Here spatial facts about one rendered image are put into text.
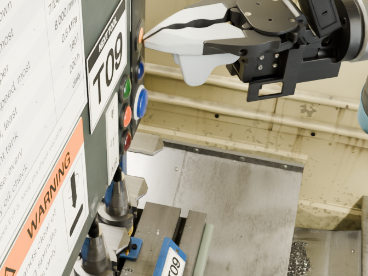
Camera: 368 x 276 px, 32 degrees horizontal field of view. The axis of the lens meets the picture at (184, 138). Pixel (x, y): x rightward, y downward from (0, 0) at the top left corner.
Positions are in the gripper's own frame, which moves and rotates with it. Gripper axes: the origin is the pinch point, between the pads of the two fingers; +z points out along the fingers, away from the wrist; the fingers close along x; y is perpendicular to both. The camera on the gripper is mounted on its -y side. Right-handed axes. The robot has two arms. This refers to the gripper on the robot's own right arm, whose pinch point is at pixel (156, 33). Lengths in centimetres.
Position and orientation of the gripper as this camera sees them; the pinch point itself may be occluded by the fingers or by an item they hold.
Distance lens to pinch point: 59.9
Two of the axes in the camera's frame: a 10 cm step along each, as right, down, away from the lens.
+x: -3.0, -6.5, 7.0
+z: -9.5, 1.7, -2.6
